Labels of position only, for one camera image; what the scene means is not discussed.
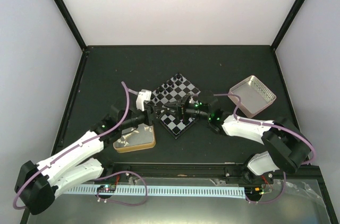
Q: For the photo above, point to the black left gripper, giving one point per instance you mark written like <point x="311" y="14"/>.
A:
<point x="151" y="113"/>

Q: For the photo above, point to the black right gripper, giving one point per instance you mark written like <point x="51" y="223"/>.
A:
<point x="181" y="106"/>

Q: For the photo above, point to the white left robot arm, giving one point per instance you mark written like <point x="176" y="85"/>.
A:
<point x="39" y="184"/>

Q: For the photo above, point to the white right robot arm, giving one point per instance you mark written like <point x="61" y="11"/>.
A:
<point x="286" y="148"/>

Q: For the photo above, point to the tan sweet bear tin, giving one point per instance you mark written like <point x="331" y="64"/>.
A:
<point x="136" y="139"/>

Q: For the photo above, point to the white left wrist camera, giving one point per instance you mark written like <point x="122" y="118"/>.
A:
<point x="142" y="97"/>

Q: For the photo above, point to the white slotted cable duct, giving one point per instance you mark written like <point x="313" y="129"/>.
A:
<point x="176" y="191"/>

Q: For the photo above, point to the black aluminium rail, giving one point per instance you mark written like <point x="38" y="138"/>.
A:
<point x="231" y="173"/>

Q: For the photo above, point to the black corner frame post left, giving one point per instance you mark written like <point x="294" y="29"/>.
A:
<point x="70" y="23"/>

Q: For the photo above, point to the black corner frame post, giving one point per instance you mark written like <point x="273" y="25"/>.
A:
<point x="70" y="23"/>
<point x="287" y="23"/>

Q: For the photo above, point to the black corner frame post right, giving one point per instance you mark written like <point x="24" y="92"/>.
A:
<point x="287" y="23"/>

